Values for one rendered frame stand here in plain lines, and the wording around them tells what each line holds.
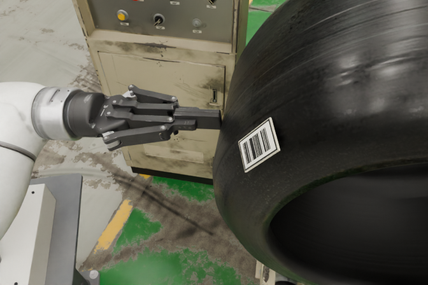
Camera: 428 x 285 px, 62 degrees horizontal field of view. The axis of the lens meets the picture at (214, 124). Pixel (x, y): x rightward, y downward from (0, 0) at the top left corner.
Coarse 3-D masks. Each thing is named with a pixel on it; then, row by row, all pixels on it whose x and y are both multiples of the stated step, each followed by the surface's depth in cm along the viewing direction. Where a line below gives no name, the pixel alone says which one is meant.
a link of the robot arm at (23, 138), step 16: (0, 96) 57; (16, 96) 57; (32, 96) 57; (0, 112) 56; (16, 112) 56; (0, 128) 55; (16, 128) 56; (32, 128) 57; (0, 144) 54; (16, 144) 56; (32, 144) 58
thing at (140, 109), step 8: (112, 104) 57; (120, 104) 57; (128, 104) 57; (136, 104) 57; (144, 104) 57; (152, 104) 57; (160, 104) 56; (168, 104) 56; (176, 104) 55; (136, 112) 57; (144, 112) 57; (152, 112) 57; (160, 112) 56; (168, 112) 57
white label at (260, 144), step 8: (256, 128) 40; (264, 128) 39; (272, 128) 38; (248, 136) 41; (256, 136) 40; (264, 136) 39; (272, 136) 38; (240, 144) 42; (248, 144) 41; (256, 144) 40; (264, 144) 39; (272, 144) 38; (248, 152) 41; (256, 152) 40; (264, 152) 39; (272, 152) 38; (248, 160) 41; (256, 160) 39; (248, 168) 40
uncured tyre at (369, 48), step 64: (320, 0) 44; (384, 0) 37; (256, 64) 47; (320, 64) 36; (384, 64) 32; (320, 128) 35; (384, 128) 32; (256, 192) 44; (320, 192) 84; (384, 192) 83; (256, 256) 60; (320, 256) 74; (384, 256) 74
